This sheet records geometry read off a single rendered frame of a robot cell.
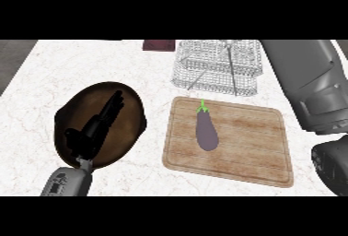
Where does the white wire tiered basket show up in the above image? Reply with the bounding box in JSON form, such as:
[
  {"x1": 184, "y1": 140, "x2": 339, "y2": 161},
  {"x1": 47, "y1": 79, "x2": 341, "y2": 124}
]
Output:
[{"x1": 169, "y1": 40, "x2": 265, "y2": 98}]

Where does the wooden cutting board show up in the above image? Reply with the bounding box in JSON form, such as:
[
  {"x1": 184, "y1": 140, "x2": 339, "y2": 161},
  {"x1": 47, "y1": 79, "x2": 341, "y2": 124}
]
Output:
[{"x1": 161, "y1": 95, "x2": 295, "y2": 189}]

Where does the dark brown bowl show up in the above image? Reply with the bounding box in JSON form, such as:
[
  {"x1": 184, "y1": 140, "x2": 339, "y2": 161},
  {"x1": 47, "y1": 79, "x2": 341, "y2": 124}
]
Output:
[{"x1": 53, "y1": 80, "x2": 147, "y2": 170}]

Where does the purple eggplant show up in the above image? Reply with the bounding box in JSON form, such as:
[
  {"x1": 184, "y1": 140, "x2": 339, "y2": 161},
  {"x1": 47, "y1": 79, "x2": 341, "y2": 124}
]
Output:
[{"x1": 195, "y1": 99, "x2": 220, "y2": 152}]

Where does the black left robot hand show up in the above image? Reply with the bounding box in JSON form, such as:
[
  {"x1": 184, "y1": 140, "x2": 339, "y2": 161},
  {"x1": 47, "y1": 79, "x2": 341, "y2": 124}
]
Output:
[{"x1": 62, "y1": 89, "x2": 127, "y2": 162}]

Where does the dark red box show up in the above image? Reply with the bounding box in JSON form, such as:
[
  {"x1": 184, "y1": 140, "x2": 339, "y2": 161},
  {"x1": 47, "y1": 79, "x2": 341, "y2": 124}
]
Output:
[{"x1": 141, "y1": 40, "x2": 177, "y2": 53}]

